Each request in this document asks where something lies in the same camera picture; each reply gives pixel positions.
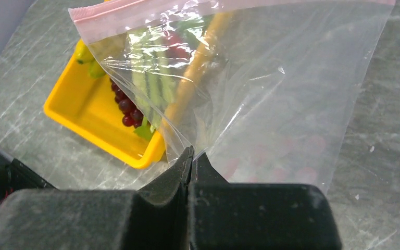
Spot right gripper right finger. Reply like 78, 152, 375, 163
190, 154, 342, 249

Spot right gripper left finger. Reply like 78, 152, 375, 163
0, 147, 194, 249

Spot clear zip top bag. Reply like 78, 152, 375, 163
68, 1, 395, 192

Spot yellow plastic tray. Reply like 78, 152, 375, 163
44, 55, 165, 169

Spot red toy grapes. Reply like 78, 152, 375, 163
110, 79, 144, 129

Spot yellow toy bananas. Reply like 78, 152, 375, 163
73, 40, 106, 79

